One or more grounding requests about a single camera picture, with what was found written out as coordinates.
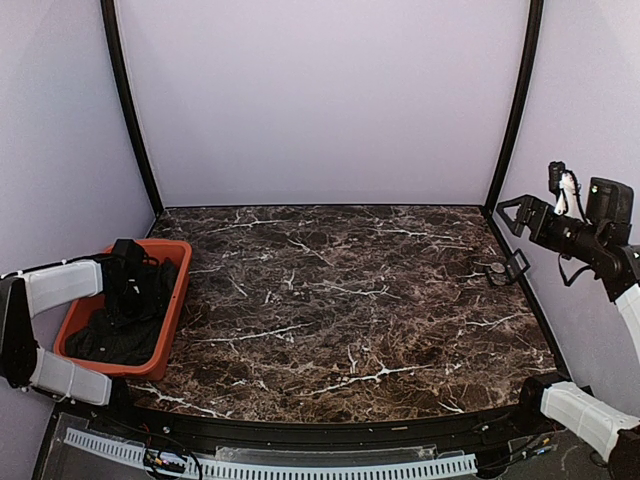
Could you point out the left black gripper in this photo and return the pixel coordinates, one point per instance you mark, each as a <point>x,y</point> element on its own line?
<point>152,300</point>

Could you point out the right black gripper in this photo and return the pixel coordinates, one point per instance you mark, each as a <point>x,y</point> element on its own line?
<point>538,233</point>

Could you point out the black brooch stand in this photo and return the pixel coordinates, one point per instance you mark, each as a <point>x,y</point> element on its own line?
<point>516,266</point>

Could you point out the orange plastic bin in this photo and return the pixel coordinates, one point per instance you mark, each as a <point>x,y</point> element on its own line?
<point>180,252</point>

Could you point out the black frame post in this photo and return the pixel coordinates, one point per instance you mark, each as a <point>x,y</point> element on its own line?
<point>521,89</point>
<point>128,109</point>

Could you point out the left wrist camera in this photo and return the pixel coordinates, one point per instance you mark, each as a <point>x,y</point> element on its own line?
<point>128,250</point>

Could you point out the white slotted cable duct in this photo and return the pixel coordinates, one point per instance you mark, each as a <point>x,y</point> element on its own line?
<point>238,463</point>

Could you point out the black front rail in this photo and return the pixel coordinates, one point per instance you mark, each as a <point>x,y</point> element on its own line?
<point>475,432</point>

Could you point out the black pinstriped shirt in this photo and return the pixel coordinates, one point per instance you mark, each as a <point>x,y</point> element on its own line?
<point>132,344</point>

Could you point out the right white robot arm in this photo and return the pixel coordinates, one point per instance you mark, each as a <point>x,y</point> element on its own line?
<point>586,279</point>

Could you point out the right black frame post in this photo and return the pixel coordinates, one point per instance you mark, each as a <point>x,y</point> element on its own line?
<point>521,89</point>

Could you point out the left black frame post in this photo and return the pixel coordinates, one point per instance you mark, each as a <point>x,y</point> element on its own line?
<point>128,109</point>

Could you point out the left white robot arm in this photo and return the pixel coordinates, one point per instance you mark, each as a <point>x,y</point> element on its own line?
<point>44,290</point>

